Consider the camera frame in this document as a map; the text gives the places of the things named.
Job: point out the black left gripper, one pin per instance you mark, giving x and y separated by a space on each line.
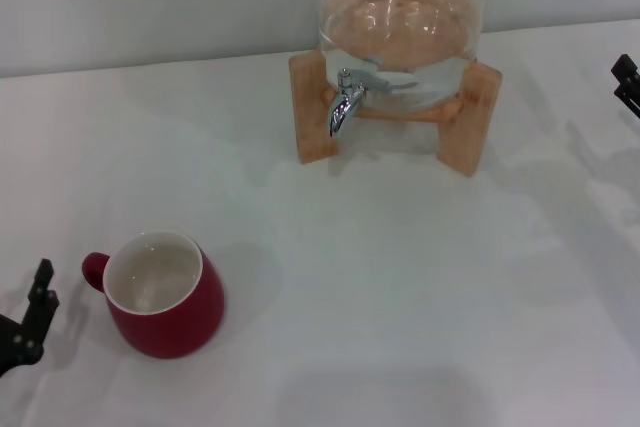
12 347

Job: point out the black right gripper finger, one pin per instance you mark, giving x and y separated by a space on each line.
631 97
629 69

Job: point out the wooden dispenser stand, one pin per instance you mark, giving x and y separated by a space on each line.
312 112

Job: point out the chrome faucet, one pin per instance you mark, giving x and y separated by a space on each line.
341 109

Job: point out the red ceramic cup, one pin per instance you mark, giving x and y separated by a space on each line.
170 327

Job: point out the glass water dispenser jar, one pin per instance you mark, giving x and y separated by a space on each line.
400 22

